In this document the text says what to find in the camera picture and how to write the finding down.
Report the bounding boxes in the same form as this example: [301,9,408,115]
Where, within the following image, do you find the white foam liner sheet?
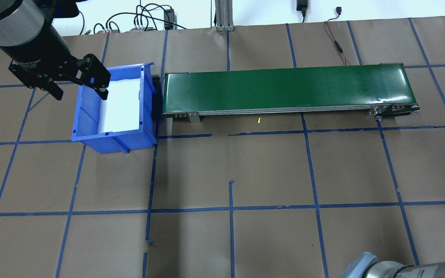
[97,78,143,134]

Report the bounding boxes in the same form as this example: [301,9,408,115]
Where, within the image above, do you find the blue plastic storage bin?
[71,61,158,154]

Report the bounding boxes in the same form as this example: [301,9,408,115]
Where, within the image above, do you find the black power adapter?
[163,8,175,30]

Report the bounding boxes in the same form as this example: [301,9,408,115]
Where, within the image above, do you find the green conveyor belt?
[162,63,421,124]

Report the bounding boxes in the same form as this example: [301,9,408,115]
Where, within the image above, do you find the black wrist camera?
[41,0,80,18]

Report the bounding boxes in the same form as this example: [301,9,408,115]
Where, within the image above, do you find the black cable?
[107,12,165,31]

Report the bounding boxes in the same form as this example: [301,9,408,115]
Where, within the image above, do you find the aluminium profile post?
[214,0,236,32]

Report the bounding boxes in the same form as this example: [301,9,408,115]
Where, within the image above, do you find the thin red cable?
[324,6,353,66]

